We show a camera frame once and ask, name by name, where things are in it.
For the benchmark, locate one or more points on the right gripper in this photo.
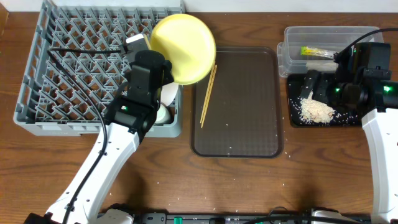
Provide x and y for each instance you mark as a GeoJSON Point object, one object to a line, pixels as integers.
{"type": "Point", "coordinates": [324, 80]}

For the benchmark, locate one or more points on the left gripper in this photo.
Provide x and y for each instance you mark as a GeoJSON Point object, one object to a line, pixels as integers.
{"type": "Point", "coordinates": [166, 69]}

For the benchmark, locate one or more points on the green snack wrapper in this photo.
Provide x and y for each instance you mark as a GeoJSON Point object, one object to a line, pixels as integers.
{"type": "Point", "coordinates": [313, 51]}

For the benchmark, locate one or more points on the rice pile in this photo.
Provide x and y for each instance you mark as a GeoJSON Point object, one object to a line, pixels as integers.
{"type": "Point", "coordinates": [316, 111]}

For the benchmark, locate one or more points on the yellow plate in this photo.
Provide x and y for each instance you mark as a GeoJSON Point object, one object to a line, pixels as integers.
{"type": "Point", "coordinates": [188, 43]}

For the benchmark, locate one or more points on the pale green cup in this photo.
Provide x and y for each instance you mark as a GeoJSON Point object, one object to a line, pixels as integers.
{"type": "Point", "coordinates": [163, 116]}

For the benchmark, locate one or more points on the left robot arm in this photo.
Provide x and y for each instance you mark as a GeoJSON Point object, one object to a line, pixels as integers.
{"type": "Point", "coordinates": [127, 120]}

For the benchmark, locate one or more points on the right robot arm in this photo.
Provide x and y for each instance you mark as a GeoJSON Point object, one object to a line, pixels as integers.
{"type": "Point", "coordinates": [380, 127]}

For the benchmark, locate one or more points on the black plastic bin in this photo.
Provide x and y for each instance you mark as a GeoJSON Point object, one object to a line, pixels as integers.
{"type": "Point", "coordinates": [340, 118]}

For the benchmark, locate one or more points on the clear plastic bin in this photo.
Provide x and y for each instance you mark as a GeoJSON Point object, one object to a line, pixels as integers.
{"type": "Point", "coordinates": [335, 38]}

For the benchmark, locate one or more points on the grey dish rack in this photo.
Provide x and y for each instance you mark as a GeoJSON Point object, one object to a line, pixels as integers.
{"type": "Point", "coordinates": [73, 70]}

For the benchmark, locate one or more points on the dark brown serving tray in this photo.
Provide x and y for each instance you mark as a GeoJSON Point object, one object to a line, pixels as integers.
{"type": "Point", "coordinates": [243, 117]}

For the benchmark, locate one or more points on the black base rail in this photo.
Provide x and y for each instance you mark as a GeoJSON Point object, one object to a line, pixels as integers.
{"type": "Point", "coordinates": [117, 216]}

